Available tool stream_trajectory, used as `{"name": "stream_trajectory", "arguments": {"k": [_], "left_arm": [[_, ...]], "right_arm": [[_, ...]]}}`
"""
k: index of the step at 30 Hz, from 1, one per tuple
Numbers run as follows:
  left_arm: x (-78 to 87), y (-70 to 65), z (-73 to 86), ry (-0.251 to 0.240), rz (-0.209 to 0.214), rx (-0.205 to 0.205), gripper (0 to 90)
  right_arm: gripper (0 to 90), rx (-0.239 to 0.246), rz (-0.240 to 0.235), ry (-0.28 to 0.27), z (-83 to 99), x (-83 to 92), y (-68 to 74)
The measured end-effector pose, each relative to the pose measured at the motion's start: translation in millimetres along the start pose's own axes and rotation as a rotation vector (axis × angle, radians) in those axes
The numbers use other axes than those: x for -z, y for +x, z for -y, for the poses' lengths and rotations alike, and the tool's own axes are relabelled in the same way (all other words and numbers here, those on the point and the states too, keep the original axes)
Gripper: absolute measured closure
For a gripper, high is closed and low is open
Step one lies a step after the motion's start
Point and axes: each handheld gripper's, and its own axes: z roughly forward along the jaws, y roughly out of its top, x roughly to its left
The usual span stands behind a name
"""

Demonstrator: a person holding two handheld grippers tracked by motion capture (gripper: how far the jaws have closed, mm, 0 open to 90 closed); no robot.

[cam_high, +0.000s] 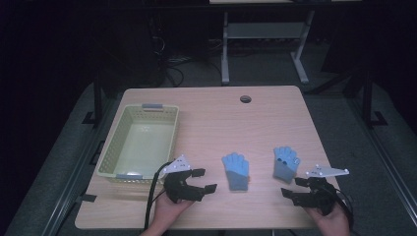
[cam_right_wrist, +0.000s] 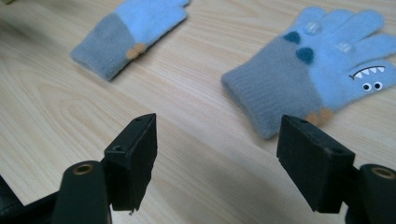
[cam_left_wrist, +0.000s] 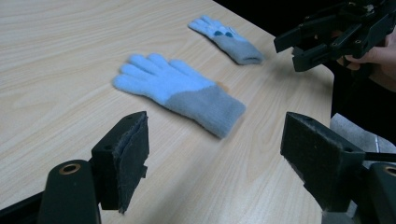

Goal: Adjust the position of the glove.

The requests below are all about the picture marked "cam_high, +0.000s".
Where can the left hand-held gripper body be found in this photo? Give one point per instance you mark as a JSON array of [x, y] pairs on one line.
[[180, 190]]

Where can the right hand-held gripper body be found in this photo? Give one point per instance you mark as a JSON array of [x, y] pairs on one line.
[[319, 196]]

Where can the blue glove with dots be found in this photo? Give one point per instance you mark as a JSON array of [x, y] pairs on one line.
[[284, 167]]

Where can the plain blue knit glove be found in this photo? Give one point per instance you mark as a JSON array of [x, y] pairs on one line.
[[236, 170]]

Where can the pale green plastic basket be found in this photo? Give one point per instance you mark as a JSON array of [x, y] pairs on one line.
[[144, 144]]

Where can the person's left hand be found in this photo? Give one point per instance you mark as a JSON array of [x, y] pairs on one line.
[[167, 213]]

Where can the person's right hand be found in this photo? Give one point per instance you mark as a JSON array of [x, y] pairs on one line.
[[332, 224]]

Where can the black tape strip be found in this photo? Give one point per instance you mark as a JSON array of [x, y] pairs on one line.
[[88, 198]]

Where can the black metal stand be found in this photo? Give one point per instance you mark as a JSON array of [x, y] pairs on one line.
[[369, 98], [97, 98]]

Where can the aluminium rail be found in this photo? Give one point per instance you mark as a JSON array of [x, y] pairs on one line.
[[390, 177], [70, 183]]

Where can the grey metal desk frame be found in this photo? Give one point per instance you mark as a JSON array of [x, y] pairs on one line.
[[262, 30]]

